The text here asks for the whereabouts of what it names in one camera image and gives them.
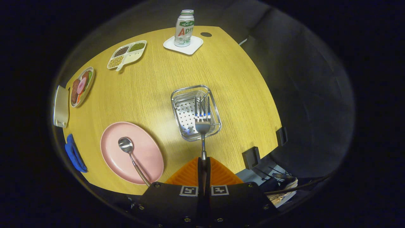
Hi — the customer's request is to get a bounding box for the pile of yellow beans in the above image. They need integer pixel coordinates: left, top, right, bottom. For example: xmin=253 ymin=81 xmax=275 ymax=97
xmin=108 ymin=56 xmax=124 ymax=68

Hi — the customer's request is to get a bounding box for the metal wire cutlery basket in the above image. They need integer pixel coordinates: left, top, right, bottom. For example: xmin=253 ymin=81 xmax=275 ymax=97
xmin=171 ymin=85 xmax=222 ymax=142

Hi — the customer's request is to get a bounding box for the pink plate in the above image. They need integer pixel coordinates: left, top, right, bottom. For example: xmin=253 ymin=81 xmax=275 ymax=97
xmin=100 ymin=122 xmax=165 ymax=185

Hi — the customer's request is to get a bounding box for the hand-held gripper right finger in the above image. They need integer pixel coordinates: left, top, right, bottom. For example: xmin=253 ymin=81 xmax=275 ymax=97
xmin=206 ymin=157 xmax=280 ymax=227

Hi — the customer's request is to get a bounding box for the metal fork wooden handle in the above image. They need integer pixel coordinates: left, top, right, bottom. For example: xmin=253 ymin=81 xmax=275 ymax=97
xmin=194 ymin=97 xmax=212 ymax=190

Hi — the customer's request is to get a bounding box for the white toaster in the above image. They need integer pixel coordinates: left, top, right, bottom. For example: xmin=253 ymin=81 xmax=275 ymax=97
xmin=53 ymin=85 xmax=70 ymax=128

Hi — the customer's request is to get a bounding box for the metal spoon wooden handle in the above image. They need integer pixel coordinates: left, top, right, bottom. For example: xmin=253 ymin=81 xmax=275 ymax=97
xmin=118 ymin=137 xmax=152 ymax=187

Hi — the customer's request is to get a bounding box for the black table clamp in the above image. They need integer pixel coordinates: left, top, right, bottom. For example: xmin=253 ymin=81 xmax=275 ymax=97
xmin=276 ymin=127 xmax=288 ymax=146
xmin=242 ymin=147 xmax=261 ymax=169

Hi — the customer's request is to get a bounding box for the dark cable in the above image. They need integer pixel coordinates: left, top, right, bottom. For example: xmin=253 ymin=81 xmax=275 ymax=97
xmin=264 ymin=176 xmax=331 ymax=194

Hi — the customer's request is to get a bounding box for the oval food plate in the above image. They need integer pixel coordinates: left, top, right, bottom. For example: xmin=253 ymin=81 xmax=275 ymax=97
xmin=70 ymin=66 xmax=95 ymax=108

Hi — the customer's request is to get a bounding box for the brown meat patty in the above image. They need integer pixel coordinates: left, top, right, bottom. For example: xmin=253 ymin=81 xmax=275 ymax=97
xmin=71 ymin=79 xmax=79 ymax=104

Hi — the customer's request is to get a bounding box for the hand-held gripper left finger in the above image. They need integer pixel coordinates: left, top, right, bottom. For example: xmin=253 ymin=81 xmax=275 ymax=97
xmin=131 ymin=157 xmax=204 ymax=227

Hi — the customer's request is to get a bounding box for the white divided dish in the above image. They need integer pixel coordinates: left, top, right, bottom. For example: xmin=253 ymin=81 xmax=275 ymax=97
xmin=107 ymin=40 xmax=147 ymax=71

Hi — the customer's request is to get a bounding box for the blue cloth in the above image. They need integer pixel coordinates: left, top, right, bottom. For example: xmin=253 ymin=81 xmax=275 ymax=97
xmin=65 ymin=134 xmax=88 ymax=173

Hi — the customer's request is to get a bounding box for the white square coaster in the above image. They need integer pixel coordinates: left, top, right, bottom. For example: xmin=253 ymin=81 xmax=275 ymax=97
xmin=163 ymin=35 xmax=204 ymax=55

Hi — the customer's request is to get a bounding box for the white drink bottle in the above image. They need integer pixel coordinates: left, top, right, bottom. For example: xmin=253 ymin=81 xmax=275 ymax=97
xmin=174 ymin=9 xmax=195 ymax=47

